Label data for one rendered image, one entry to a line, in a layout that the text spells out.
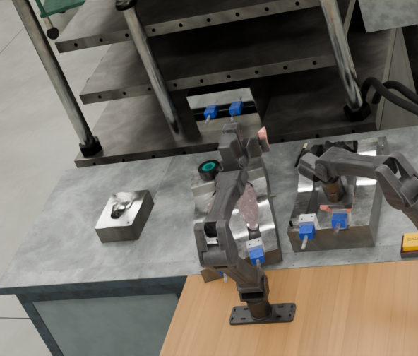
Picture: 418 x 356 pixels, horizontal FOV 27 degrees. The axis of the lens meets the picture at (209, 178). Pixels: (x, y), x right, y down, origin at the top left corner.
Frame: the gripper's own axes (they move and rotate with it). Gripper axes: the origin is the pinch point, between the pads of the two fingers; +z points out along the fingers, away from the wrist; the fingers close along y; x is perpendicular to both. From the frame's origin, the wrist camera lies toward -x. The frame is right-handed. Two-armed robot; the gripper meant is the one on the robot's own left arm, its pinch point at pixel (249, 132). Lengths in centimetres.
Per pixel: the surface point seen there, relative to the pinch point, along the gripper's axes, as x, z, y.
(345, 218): 26.1, -13.7, -25.7
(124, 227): 33, 2, 57
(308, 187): 30.7, 10.5, -9.0
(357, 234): 34.6, -11.4, -27.2
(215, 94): 23, 69, 36
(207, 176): 26.4, 17.2, 27.2
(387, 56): 39, 108, -25
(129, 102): 39, 103, 93
